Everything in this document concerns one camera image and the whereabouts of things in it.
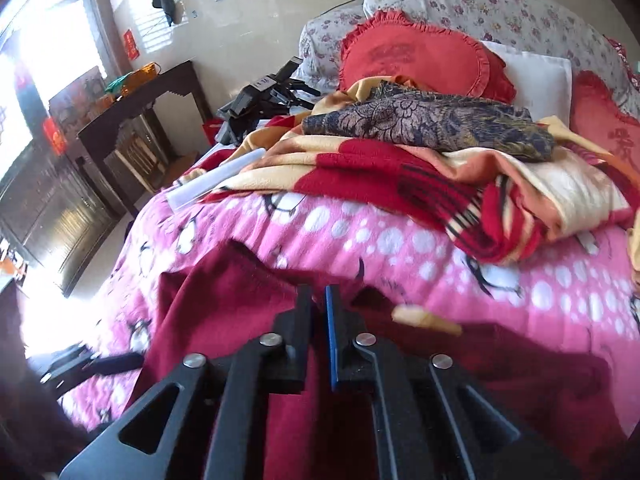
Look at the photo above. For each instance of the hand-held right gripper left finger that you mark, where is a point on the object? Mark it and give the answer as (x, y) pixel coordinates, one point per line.
(300, 340)

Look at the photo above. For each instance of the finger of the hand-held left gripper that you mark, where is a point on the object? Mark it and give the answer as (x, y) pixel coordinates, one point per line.
(115, 364)

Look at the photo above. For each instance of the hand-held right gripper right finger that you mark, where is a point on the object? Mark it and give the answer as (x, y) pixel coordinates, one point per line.
(334, 340)

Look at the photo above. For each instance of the dark red sweater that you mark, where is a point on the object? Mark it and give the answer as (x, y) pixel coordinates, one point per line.
(240, 300)

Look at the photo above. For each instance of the person's left forearm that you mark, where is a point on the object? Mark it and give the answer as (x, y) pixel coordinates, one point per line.
(30, 410)

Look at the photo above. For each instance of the pink penguin blanket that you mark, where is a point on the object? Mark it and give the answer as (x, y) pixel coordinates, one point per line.
(400, 245)

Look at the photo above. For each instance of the dark wooden cabinet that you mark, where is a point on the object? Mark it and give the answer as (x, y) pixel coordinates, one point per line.
(50, 210)

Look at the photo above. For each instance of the red and yellow blanket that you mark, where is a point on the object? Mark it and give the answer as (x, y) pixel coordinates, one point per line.
(380, 170)

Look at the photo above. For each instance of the white rolled paper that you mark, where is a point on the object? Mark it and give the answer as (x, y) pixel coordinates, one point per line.
(210, 182)

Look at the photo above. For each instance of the wooden chair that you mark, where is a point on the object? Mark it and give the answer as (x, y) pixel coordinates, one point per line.
(140, 160)

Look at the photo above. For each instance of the red bag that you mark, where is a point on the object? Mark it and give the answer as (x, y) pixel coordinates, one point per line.
(212, 130)

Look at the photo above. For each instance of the red box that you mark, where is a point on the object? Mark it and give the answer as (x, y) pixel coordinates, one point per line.
(54, 137)

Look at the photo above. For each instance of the dark patterned cloth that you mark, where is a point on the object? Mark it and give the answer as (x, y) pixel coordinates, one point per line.
(425, 120)

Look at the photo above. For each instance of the black tripod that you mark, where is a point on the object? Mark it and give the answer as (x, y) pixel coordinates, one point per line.
(250, 100)

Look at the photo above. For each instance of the printed picture box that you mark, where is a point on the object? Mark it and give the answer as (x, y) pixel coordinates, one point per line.
(75, 100)

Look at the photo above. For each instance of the green cloth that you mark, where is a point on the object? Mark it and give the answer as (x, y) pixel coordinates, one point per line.
(117, 84)

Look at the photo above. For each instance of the dark wooden console table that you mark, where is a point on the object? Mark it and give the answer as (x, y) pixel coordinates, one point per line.
(165, 80)

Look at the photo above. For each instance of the yellow basket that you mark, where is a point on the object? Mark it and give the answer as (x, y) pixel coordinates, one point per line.
(145, 72)

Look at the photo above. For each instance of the large red heart pillow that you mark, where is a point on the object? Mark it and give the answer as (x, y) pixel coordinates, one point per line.
(415, 55)

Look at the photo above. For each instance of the window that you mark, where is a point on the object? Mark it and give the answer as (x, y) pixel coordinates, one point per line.
(50, 50)

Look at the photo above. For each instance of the white pillow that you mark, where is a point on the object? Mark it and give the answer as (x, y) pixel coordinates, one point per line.
(540, 85)

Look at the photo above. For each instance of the small red heart pillow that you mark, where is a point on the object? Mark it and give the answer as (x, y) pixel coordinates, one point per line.
(610, 130)

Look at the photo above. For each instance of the floral pillow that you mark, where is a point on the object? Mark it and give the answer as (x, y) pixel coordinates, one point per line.
(475, 0)

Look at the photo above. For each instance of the red paper wall decoration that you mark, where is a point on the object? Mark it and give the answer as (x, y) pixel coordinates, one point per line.
(131, 44)

